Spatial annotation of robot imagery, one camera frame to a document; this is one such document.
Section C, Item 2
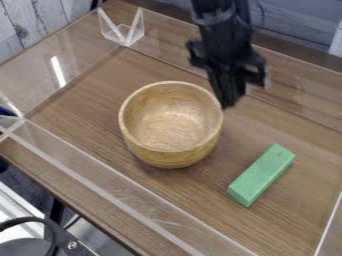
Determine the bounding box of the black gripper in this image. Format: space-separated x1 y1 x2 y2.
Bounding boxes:
186 19 268 109

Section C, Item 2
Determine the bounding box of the brown wooden bowl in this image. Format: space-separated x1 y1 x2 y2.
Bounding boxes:
118 81 225 169

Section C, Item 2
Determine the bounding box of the green rectangular block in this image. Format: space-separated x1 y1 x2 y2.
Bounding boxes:
227 144 296 207

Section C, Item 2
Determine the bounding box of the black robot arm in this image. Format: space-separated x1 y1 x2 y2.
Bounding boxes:
186 0 268 109

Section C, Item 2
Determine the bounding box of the black table leg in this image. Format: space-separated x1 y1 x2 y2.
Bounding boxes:
50 199 66 224

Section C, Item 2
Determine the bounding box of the clear acrylic corner bracket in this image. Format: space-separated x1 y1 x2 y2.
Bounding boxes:
97 8 145 47

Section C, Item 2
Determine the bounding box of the clear acrylic tray wall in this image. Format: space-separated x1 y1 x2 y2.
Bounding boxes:
0 105 257 256

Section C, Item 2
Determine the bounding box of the black metal bracket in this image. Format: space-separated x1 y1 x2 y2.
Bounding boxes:
44 220 99 256

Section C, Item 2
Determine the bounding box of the black cable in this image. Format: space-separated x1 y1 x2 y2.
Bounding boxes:
0 216 62 256

